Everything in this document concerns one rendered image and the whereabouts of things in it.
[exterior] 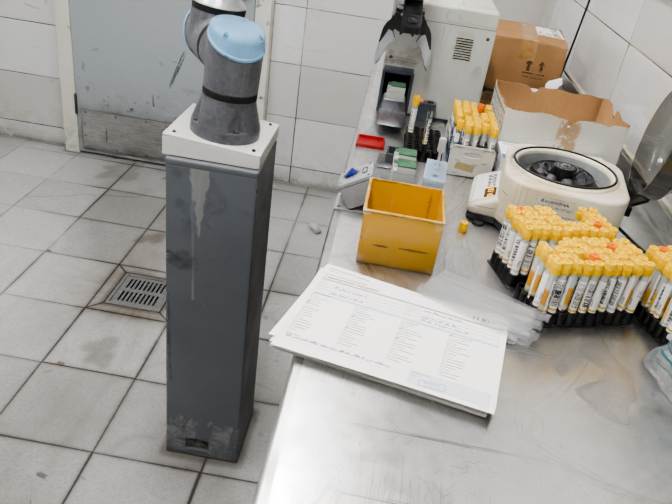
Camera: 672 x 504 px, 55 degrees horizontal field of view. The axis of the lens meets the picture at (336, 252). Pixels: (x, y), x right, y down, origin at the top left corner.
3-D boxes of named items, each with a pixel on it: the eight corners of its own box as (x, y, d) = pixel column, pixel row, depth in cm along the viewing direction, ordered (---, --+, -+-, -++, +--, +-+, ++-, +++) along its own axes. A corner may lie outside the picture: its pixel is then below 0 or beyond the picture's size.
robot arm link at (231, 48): (211, 96, 130) (219, 28, 123) (193, 73, 140) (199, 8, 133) (267, 99, 136) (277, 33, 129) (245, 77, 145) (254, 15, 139)
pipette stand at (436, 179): (410, 202, 132) (420, 156, 127) (444, 209, 131) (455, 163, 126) (405, 224, 123) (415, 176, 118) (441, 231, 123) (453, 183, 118)
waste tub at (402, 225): (361, 225, 121) (370, 176, 116) (433, 238, 120) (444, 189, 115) (354, 262, 109) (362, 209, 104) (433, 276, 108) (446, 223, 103)
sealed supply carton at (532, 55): (483, 69, 238) (496, 16, 229) (547, 81, 235) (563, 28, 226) (479, 91, 212) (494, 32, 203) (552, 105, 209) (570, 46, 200)
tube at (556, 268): (530, 317, 101) (551, 258, 95) (540, 318, 101) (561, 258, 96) (534, 324, 99) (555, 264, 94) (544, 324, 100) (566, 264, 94)
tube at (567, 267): (554, 321, 101) (575, 261, 95) (550, 326, 99) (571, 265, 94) (544, 316, 102) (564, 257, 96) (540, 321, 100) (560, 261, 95)
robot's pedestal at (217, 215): (165, 450, 180) (164, 157, 136) (188, 400, 197) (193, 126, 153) (236, 463, 179) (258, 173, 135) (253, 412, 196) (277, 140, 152)
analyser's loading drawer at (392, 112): (381, 100, 182) (384, 82, 180) (404, 104, 182) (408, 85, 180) (376, 123, 165) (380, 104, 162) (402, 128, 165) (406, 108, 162)
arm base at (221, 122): (176, 130, 137) (180, 84, 132) (210, 112, 150) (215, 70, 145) (241, 152, 134) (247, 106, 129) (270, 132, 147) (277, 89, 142)
